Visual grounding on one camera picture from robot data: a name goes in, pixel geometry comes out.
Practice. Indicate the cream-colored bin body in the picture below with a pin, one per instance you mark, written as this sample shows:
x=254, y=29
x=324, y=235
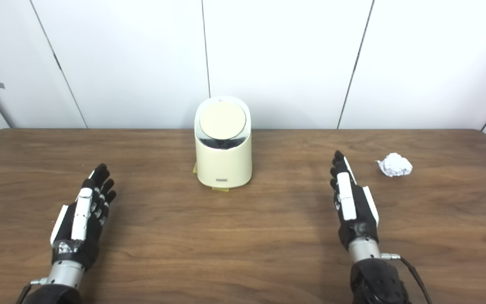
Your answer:
x=224, y=166

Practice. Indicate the white paper ball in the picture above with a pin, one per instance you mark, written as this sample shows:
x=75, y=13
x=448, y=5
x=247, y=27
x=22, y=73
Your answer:
x=395, y=164

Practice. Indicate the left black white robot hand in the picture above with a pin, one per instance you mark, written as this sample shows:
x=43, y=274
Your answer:
x=83, y=211

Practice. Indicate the wide yellow tape piece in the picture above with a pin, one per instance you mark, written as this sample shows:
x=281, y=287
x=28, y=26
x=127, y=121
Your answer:
x=220, y=189

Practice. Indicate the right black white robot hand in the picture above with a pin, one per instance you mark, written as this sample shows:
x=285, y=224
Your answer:
x=352, y=211

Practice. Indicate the cream round bin lid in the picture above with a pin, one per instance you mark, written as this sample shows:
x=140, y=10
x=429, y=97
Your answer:
x=222, y=120

